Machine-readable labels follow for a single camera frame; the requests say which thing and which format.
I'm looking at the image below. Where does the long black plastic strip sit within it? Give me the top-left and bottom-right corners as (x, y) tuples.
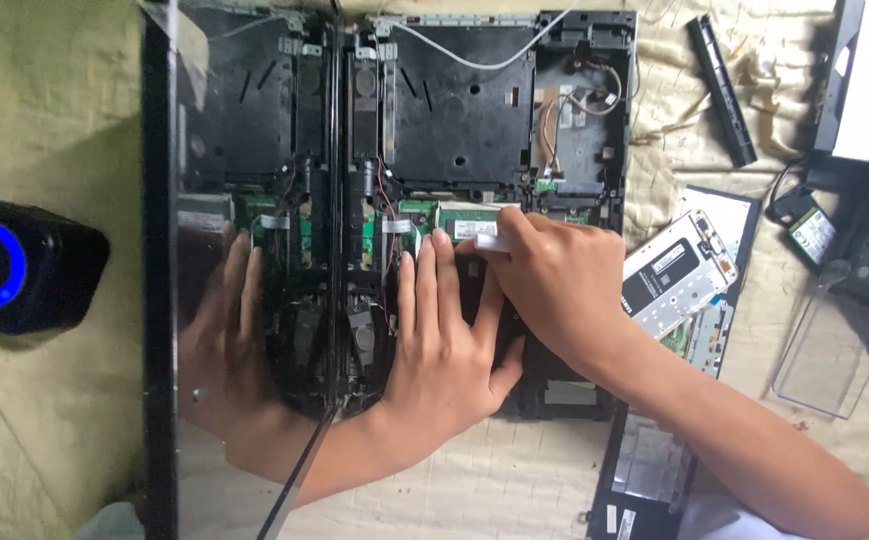
(685, 13), (759, 170)

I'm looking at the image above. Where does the black laptop bottom cover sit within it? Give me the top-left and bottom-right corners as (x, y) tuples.
(586, 403), (700, 540)

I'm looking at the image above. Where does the green memory module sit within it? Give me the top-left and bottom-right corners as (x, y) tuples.
(434, 206), (507, 243)

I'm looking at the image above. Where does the optical drive with white label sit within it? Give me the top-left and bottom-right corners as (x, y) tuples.
(812, 0), (869, 163)

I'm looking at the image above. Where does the person's right hand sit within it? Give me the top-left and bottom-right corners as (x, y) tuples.
(472, 206), (629, 380)

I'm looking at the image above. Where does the black flat cover panel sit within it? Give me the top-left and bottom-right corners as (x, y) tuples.
(659, 185), (763, 380)

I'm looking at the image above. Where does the white antenna cable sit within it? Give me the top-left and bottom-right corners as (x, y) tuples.
(388, 0), (586, 72)

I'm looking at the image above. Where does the white eraser block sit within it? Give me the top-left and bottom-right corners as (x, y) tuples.
(473, 231), (514, 254)

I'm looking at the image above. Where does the thin black cable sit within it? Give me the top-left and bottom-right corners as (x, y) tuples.
(766, 153), (818, 228)

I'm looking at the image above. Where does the person's left hand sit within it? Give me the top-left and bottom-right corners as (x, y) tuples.
(380, 227), (528, 453)

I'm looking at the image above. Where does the person's white sleeve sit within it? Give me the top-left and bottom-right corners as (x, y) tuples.
(673, 486), (814, 540)

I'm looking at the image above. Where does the small green wireless card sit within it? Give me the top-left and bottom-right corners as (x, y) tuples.
(785, 205), (838, 269)

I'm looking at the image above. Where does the clear plastic case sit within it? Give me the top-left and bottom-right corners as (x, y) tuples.
(770, 260), (869, 420)

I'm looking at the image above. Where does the black speaker with blue ring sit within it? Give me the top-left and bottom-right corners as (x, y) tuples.
(0, 196), (111, 336)

